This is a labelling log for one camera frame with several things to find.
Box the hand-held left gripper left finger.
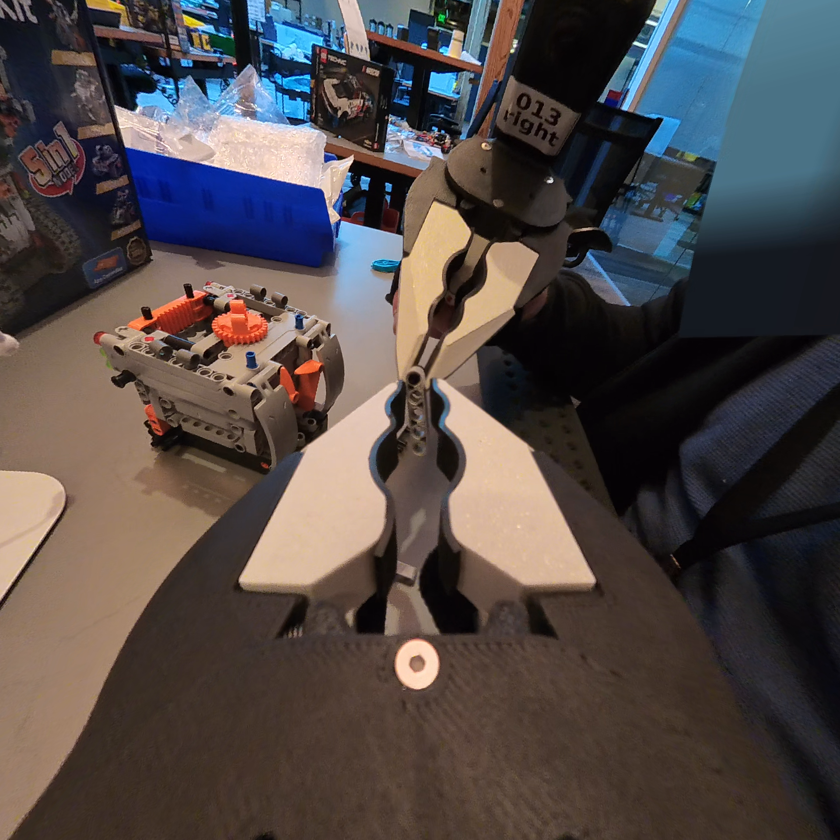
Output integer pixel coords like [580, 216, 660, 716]
[238, 382, 400, 634]

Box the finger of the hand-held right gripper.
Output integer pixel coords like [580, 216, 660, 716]
[428, 241, 531, 382]
[395, 199, 475, 382]

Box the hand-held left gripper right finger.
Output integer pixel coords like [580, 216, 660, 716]
[433, 379, 598, 634]

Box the long grey beam with pins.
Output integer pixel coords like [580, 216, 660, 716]
[402, 366, 435, 458]

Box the grey orange toy model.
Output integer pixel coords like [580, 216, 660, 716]
[94, 282, 347, 475]

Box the black perforated mat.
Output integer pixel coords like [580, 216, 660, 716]
[478, 346, 618, 516]

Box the black car toy box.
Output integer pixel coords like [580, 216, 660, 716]
[308, 43, 397, 154]

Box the dark toy kit box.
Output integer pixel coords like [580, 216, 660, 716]
[0, 0, 153, 337]

